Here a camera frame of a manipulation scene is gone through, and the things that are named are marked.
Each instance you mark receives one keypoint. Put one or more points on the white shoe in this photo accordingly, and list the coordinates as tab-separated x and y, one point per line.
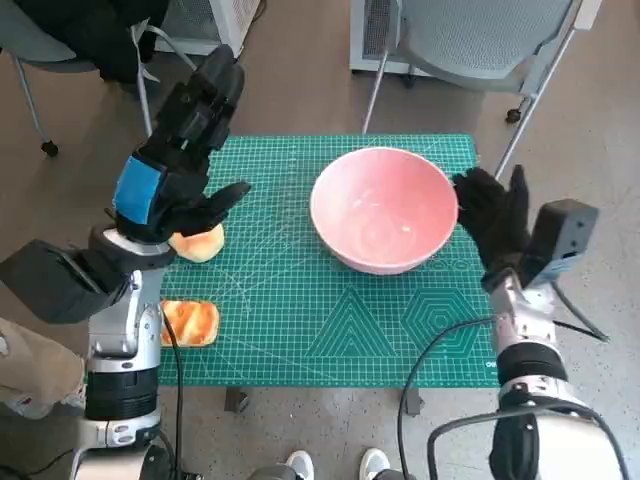
375	462
300	465

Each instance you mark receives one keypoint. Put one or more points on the green cutting mat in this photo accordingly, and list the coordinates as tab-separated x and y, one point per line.
280	300

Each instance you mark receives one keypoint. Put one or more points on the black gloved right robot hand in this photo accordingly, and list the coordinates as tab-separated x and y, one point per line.
500	225

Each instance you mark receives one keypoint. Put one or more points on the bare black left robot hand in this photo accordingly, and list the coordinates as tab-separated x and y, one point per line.
185	130

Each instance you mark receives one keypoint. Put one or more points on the dark table leg bracket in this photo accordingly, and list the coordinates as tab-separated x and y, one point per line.
236	400
415	401

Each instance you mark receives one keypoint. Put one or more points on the round toy bread bun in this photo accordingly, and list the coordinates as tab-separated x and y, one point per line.
202	245

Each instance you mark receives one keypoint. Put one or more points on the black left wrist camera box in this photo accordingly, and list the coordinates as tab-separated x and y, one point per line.
50	280

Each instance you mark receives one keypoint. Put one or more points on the black jacket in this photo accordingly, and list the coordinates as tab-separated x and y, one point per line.
90	30

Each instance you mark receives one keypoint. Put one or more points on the white cabinet with vent grille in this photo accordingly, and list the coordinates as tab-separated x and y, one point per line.
370	30

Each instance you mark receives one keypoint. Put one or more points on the white mesh-front cabinet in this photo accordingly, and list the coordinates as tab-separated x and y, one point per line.
210	20

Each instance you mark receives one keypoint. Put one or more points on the grey mesh chair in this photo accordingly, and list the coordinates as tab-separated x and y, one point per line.
475	35

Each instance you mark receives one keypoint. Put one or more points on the rectangular braided toy bread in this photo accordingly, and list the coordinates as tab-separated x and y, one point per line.
195	322

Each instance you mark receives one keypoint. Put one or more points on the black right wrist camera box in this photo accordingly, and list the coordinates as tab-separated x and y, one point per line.
565	230

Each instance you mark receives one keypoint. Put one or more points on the white furniture panel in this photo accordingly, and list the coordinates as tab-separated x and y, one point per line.
592	12

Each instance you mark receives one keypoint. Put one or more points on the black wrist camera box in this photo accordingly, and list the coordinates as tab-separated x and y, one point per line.
565	230
50	280

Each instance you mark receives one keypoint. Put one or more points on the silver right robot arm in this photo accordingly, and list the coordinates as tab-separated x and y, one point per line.
525	320

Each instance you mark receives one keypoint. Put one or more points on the pink bowl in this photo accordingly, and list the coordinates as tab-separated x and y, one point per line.
380	210

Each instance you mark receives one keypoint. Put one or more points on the grey chair with metal legs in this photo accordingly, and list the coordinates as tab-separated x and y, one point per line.
30	40

